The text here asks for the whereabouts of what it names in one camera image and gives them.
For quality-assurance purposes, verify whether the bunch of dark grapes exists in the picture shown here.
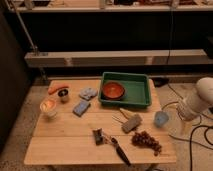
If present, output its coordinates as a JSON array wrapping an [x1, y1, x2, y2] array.
[[132, 131, 162, 156]]

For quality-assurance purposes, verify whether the green plastic tray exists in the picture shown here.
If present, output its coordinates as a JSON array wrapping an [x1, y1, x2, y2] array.
[[98, 72, 152, 108]]

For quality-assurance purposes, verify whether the dark chocolate wrapper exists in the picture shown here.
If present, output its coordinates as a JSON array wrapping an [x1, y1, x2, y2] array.
[[93, 129, 104, 145]]

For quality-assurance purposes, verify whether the black floor cable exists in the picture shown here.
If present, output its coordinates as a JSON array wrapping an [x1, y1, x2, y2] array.
[[161, 83, 213, 171]]

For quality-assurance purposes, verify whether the wooden spoon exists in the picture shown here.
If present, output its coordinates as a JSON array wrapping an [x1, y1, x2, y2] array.
[[120, 108, 134, 119]]

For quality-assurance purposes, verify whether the white shelf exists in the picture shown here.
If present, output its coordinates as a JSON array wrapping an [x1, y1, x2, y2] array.
[[25, 49, 213, 68], [4, 0, 213, 12]]

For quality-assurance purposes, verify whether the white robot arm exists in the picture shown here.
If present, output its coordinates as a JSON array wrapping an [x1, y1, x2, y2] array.
[[177, 77, 213, 121]]

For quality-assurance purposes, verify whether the white lower shelf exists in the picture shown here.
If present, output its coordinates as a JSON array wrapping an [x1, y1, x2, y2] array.
[[25, 49, 213, 68]]

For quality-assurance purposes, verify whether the orange carrot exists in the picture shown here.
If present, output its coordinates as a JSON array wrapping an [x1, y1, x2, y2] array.
[[48, 84, 69, 95]]

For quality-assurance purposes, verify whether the white upper shelf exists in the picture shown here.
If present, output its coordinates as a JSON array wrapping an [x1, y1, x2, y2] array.
[[4, 0, 213, 12]]

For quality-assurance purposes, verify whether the blue plastic cup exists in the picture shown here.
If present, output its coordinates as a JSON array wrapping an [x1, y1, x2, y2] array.
[[154, 111, 169, 128]]

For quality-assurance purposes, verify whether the orange bowl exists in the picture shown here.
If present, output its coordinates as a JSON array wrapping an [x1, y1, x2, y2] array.
[[102, 82, 125, 100]]

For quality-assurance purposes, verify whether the small metal cup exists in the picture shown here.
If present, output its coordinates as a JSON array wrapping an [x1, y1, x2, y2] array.
[[58, 89, 69, 103]]

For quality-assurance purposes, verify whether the grey felt eraser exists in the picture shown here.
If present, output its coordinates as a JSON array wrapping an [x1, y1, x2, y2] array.
[[122, 114, 142, 133]]

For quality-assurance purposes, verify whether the wooden table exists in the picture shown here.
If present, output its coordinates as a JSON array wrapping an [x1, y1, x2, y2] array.
[[24, 79, 176, 165]]

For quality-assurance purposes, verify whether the metal fork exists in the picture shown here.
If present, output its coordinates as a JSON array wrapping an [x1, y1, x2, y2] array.
[[112, 116, 124, 124]]

